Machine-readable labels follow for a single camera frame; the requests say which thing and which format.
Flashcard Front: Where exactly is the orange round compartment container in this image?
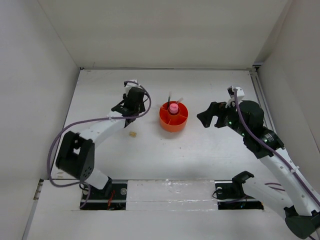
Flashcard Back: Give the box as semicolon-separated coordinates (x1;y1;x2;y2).
159;100;189;133

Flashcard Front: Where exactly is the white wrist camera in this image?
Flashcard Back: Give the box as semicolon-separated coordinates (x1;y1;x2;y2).
225;86;245;108
124;79;140;95

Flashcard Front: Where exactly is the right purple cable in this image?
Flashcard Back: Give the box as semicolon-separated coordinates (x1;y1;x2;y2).
233;87;320;240

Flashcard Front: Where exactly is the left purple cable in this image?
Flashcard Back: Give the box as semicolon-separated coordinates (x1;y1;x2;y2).
47;79;152;208

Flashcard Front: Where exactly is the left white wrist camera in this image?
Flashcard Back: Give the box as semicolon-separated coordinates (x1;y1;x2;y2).
124;79;140;95

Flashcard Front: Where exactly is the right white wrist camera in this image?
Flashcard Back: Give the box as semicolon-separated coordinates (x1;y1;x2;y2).
225;86;245;108

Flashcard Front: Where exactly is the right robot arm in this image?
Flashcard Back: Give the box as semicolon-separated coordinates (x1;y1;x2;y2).
197;100;320;239

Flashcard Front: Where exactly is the purple cable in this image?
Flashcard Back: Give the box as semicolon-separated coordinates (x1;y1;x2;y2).
47;79;152;208
233;87;320;240

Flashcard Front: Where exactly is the aluminium frame rail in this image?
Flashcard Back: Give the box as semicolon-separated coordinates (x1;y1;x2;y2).
248;65;277;133

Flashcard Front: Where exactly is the green gel pen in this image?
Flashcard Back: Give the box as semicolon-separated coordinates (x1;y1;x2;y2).
167;91;172;107

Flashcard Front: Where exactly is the pink glue bottle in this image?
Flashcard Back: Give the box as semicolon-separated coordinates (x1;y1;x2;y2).
168;102;179;115

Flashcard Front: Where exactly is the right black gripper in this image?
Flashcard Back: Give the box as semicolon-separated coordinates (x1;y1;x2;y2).
196;98;249;137

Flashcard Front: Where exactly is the small yellow eraser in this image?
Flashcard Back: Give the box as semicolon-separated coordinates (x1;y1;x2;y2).
129;131;137;138

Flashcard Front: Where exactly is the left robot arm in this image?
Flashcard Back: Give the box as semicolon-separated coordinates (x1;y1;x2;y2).
55;80;150;199

